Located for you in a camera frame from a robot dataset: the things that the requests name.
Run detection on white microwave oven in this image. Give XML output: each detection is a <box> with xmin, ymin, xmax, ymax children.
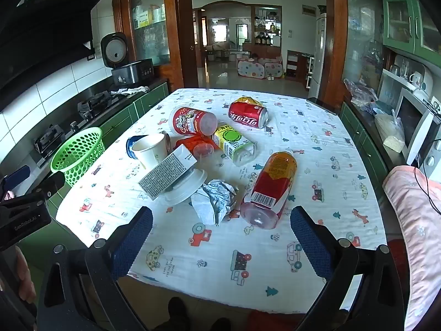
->
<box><xmin>394</xmin><ymin>88</ymin><xmax>441</xmax><ymax>176</ymax></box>

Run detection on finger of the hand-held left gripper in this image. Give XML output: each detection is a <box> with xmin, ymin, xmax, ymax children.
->
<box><xmin>21</xmin><ymin>172</ymin><xmax>66</xmax><ymax>201</ymax></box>
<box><xmin>0</xmin><ymin>165</ymin><xmax>31</xmax><ymax>194</ymax></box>

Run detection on white paper cup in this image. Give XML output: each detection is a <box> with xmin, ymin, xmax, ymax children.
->
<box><xmin>131</xmin><ymin>133</ymin><xmax>171</xmax><ymax>168</ymax></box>

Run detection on green wall cabinets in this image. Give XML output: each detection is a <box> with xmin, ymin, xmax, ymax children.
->
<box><xmin>369</xmin><ymin>0</ymin><xmax>441</xmax><ymax>54</ymax></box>

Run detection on dotted play tent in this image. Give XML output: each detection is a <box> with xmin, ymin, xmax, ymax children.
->
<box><xmin>236</xmin><ymin>57</ymin><xmax>284</xmax><ymax>80</ymax></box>

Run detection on small clear plastic cup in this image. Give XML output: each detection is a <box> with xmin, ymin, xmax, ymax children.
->
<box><xmin>192</xmin><ymin>143</ymin><xmax>216</xmax><ymax>161</ymax></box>

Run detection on wooden display shelf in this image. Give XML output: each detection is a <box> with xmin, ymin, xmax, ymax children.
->
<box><xmin>251</xmin><ymin>5</ymin><xmax>282</xmax><ymax>47</ymax></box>

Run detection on blue tin can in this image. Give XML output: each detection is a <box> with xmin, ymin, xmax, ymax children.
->
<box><xmin>126</xmin><ymin>134</ymin><xmax>149</xmax><ymax>159</ymax></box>

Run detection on grey paper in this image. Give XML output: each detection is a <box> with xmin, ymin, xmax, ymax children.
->
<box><xmin>190</xmin><ymin>178</ymin><xmax>239</xmax><ymax>227</ymax></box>

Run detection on person's left hand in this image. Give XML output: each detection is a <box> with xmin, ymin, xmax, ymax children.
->
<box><xmin>14</xmin><ymin>245</ymin><xmax>37</xmax><ymax>304</ymax></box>

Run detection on black range hood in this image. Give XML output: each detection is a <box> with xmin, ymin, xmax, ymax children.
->
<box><xmin>0</xmin><ymin>0</ymin><xmax>111</xmax><ymax>100</ymax></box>

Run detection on white printed carton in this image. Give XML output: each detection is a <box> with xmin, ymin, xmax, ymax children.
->
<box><xmin>138</xmin><ymin>145</ymin><xmax>198</xmax><ymax>201</ymax></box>

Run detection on printed white tablecloth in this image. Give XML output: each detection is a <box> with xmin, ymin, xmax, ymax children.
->
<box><xmin>55</xmin><ymin>88</ymin><xmax>388</xmax><ymax>314</ymax></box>

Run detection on pink cloth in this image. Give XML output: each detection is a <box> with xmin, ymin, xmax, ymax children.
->
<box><xmin>382</xmin><ymin>165</ymin><xmax>441</xmax><ymax>331</ymax></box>

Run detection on clear plastic bag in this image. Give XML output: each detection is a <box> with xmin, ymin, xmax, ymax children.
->
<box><xmin>344</xmin><ymin>78</ymin><xmax>378</xmax><ymax>107</ymax></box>

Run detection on black rice cooker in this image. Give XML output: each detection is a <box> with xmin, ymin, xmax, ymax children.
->
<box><xmin>101</xmin><ymin>32</ymin><xmax>154</xmax><ymax>87</ymax></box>

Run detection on yellow snack bag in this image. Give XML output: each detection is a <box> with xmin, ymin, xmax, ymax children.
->
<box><xmin>234</xmin><ymin>96</ymin><xmax>264</xmax><ymax>107</ymax></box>

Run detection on black gas stove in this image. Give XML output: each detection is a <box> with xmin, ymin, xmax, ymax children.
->
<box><xmin>33</xmin><ymin>90</ymin><xmax>119</xmax><ymax>159</ymax></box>

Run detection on green side cabinets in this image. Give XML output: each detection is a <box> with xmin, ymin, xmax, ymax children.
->
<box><xmin>339</xmin><ymin>102</ymin><xmax>390</xmax><ymax>187</ymax></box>

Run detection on white plastic lid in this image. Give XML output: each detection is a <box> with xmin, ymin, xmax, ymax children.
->
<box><xmin>163</xmin><ymin>168</ymin><xmax>208</xmax><ymax>205</ymax></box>

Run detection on green base cabinets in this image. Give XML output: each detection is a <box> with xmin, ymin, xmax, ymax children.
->
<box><xmin>45</xmin><ymin>83</ymin><xmax>169</xmax><ymax>214</ymax></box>

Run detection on green plastic basket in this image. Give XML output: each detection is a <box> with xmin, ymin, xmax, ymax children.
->
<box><xmin>50</xmin><ymin>127</ymin><xmax>106</xmax><ymax>187</ymax></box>

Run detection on red label plastic bottle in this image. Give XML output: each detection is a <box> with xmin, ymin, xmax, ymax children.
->
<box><xmin>240</xmin><ymin>150</ymin><xmax>298</xmax><ymax>230</ymax></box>

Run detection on white filled plastic bag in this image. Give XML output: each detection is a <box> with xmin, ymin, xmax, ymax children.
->
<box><xmin>374</xmin><ymin>108</ymin><xmax>405</xmax><ymax>152</ymax></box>

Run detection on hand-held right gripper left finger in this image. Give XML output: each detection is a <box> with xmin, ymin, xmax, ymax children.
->
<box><xmin>36</xmin><ymin>206</ymin><xmax>154</xmax><ymax>331</ymax></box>

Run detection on white milk carton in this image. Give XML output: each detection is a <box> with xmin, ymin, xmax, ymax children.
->
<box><xmin>211</xmin><ymin>123</ymin><xmax>257</xmax><ymax>167</ymax></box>

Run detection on wooden glass door cabinet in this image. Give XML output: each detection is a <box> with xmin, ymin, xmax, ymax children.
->
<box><xmin>114</xmin><ymin>0</ymin><xmax>183</xmax><ymax>66</ymax></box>

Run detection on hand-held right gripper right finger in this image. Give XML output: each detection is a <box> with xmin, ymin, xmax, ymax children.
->
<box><xmin>290</xmin><ymin>205</ymin><xmax>410</xmax><ymax>331</ymax></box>

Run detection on orange red wrapper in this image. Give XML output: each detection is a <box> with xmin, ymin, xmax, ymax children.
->
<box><xmin>174</xmin><ymin>134</ymin><xmax>216</xmax><ymax>161</ymax></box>

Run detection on red soda can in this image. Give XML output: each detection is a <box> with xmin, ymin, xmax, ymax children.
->
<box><xmin>228</xmin><ymin>101</ymin><xmax>269</xmax><ymax>128</ymax></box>

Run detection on white rag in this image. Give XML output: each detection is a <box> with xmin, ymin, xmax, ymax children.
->
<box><xmin>110</xmin><ymin>86</ymin><xmax>150</xmax><ymax>96</ymax></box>

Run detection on white refrigerator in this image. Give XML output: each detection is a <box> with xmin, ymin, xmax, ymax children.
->
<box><xmin>305</xmin><ymin>13</ymin><xmax>327</xmax><ymax>90</ymax></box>

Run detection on red printed paper cup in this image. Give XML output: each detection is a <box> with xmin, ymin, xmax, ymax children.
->
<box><xmin>169</xmin><ymin>105</ymin><xmax>218</xmax><ymax>136</ymax></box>

